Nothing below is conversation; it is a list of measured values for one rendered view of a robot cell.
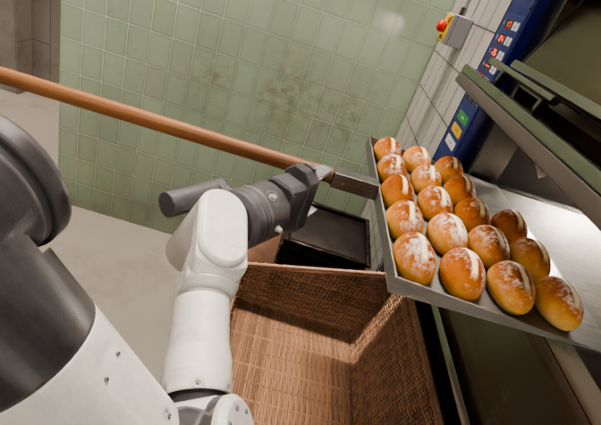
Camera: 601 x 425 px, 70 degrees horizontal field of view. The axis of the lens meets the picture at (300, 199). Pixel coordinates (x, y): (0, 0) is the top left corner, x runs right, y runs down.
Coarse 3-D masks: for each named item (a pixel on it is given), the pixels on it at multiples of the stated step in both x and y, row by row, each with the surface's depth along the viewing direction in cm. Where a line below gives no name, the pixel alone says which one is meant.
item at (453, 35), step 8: (448, 16) 150; (456, 16) 144; (448, 24) 147; (456, 24) 145; (464, 24) 145; (440, 32) 154; (448, 32) 147; (456, 32) 147; (464, 32) 146; (440, 40) 152; (448, 40) 148; (456, 40) 148
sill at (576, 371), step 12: (552, 348) 66; (564, 348) 63; (576, 348) 61; (564, 360) 62; (576, 360) 60; (588, 360) 60; (600, 360) 61; (564, 372) 62; (576, 372) 60; (588, 372) 58; (600, 372) 58; (576, 384) 59; (588, 384) 57; (600, 384) 56; (588, 396) 57; (600, 396) 55; (588, 408) 56; (600, 408) 54; (600, 420) 54
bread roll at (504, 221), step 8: (496, 216) 85; (504, 216) 83; (512, 216) 82; (520, 216) 82; (496, 224) 83; (504, 224) 82; (512, 224) 81; (520, 224) 81; (504, 232) 81; (512, 232) 80; (520, 232) 80; (512, 240) 80
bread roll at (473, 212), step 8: (464, 200) 84; (472, 200) 83; (480, 200) 83; (456, 208) 84; (464, 208) 82; (472, 208) 81; (480, 208) 81; (456, 216) 83; (464, 216) 81; (472, 216) 80; (480, 216) 80; (488, 216) 81; (464, 224) 81; (472, 224) 80; (480, 224) 79; (488, 224) 80
